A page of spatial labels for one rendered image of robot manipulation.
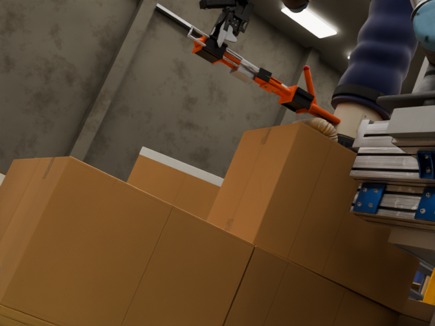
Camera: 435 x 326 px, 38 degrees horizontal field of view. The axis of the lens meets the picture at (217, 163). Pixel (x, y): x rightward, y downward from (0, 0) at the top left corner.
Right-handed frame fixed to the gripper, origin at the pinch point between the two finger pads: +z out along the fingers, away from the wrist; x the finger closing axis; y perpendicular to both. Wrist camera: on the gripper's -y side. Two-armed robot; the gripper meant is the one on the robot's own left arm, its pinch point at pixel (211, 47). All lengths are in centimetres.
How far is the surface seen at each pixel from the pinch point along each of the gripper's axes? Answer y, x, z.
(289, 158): 30.9, -19.3, 25.3
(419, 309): 96, -19, 50
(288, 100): 31.1, -2.4, 3.2
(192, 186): 75, 172, 17
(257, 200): 30, -12, 40
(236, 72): 10.8, -1.2, 3.3
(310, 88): 38.0, -0.2, -5.4
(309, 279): 52, -20, 56
